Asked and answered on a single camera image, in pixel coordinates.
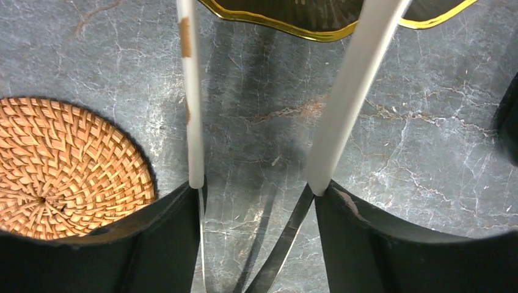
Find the woven coaster left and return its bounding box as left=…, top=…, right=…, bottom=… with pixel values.
left=1, top=96, right=156, bottom=240

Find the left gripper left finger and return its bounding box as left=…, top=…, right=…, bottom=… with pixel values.
left=1, top=183, right=207, bottom=292

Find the three-tier dessert stand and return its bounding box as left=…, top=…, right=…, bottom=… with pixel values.
left=200, top=0, right=475, bottom=42

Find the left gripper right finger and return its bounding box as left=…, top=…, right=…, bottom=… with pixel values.
left=315, top=182, right=517, bottom=292

